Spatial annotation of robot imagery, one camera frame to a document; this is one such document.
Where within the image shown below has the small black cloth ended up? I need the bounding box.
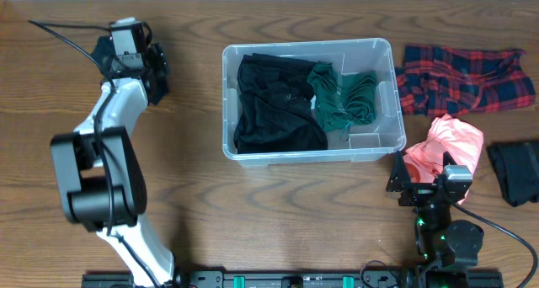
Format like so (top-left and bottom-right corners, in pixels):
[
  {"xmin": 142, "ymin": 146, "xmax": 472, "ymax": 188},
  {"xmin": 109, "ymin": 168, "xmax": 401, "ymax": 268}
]
[{"xmin": 90, "ymin": 35, "xmax": 171, "ymax": 107}]

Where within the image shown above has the dark green garment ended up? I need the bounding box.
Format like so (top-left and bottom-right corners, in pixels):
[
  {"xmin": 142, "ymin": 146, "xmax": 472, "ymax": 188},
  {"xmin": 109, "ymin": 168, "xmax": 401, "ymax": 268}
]
[{"xmin": 307, "ymin": 62, "xmax": 377, "ymax": 138}]

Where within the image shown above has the large black garment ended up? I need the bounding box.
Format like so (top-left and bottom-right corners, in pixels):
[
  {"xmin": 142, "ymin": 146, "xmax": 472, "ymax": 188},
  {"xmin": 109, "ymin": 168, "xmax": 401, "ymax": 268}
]
[{"xmin": 233, "ymin": 53, "xmax": 328, "ymax": 154}]

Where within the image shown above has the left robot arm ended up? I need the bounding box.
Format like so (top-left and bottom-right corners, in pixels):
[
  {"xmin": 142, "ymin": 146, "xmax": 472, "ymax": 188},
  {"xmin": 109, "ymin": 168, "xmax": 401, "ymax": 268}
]
[{"xmin": 50, "ymin": 44, "xmax": 181, "ymax": 287}]

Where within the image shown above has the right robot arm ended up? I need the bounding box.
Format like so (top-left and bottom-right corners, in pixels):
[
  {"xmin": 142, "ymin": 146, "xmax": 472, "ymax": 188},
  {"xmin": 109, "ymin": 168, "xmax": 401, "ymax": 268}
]
[{"xmin": 386, "ymin": 152, "xmax": 484, "ymax": 287}]

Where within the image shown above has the coral pink garment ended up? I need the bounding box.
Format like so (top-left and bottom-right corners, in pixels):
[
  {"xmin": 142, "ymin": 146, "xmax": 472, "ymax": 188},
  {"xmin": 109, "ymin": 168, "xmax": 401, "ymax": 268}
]
[{"xmin": 403, "ymin": 114, "xmax": 483, "ymax": 183}]

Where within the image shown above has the clear plastic storage bin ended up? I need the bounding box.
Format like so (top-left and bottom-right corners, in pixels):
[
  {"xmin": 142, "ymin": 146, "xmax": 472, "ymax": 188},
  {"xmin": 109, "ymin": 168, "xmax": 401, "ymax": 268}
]
[{"xmin": 222, "ymin": 38, "xmax": 407, "ymax": 168}]

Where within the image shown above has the black folded cloth right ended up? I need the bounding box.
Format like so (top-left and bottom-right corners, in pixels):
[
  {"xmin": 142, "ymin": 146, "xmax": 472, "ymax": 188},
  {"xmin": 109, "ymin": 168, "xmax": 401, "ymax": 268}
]
[{"xmin": 487, "ymin": 141, "xmax": 538, "ymax": 207}]

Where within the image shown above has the red navy plaid shirt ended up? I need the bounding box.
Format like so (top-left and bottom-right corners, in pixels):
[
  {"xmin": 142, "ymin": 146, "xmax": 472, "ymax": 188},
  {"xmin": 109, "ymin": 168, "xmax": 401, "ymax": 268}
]
[{"xmin": 396, "ymin": 45, "xmax": 536, "ymax": 117}]

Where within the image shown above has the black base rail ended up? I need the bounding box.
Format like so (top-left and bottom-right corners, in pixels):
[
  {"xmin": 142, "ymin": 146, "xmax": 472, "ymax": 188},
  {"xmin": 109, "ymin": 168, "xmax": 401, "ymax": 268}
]
[{"xmin": 81, "ymin": 269, "xmax": 505, "ymax": 288}]

